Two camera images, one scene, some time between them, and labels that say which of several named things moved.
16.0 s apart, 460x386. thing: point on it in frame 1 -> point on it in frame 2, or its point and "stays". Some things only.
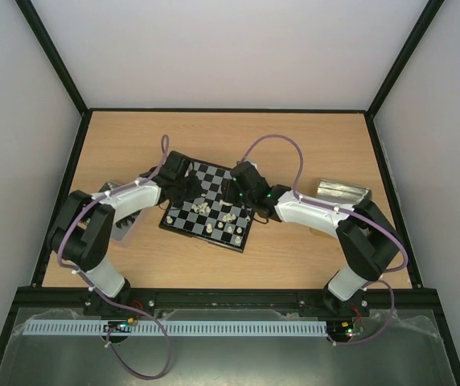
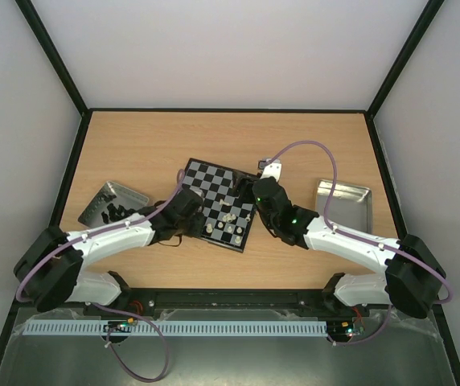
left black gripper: [196, 190] -> [197, 231]
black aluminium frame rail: [47, 297] stays
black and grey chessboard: [207, 215] stays
